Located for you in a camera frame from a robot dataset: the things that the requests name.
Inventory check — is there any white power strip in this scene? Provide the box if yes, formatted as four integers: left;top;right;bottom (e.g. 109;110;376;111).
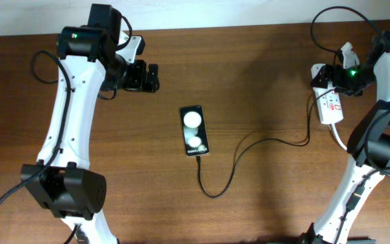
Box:
311;81;343;125

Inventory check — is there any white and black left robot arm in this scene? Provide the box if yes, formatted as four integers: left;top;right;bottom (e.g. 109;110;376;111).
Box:
21;3;160;243

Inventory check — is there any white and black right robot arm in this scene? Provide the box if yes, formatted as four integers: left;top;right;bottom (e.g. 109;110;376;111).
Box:
298;31;390;243

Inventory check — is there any black charging cable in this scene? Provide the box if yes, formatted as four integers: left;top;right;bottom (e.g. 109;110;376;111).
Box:
196;88;334;199

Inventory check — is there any black Samsung Galaxy flip phone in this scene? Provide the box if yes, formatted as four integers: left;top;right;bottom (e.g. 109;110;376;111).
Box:
179;105;210;157

